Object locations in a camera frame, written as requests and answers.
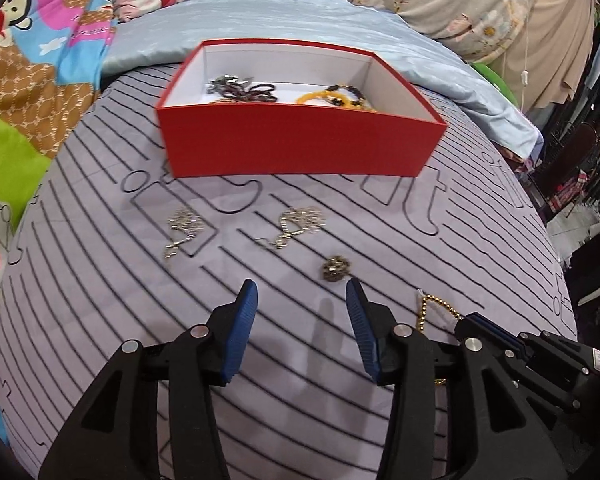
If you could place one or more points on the dark wooden chair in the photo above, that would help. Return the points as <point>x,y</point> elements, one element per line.
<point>575,160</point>

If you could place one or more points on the cartoon monkey blanket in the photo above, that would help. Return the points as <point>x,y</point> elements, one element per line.
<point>10,135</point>

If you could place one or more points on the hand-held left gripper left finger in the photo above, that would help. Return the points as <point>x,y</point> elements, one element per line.
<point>237,340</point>

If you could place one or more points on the red cardboard box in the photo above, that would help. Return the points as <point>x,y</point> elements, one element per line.
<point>300,145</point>

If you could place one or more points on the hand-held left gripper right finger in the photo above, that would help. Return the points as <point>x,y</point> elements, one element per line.
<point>362,335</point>

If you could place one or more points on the beige curtain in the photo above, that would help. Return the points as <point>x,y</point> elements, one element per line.
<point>555,35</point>

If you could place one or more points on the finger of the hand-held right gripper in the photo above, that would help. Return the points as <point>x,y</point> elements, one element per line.
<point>540,377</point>
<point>560,352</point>

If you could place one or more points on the grey line-print bed sheet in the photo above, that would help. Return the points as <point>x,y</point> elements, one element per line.
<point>105,285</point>

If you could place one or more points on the green plastic object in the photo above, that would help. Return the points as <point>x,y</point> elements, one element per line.
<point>495,77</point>

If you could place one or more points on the light blue satin blanket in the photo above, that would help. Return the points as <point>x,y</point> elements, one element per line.
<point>280,15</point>

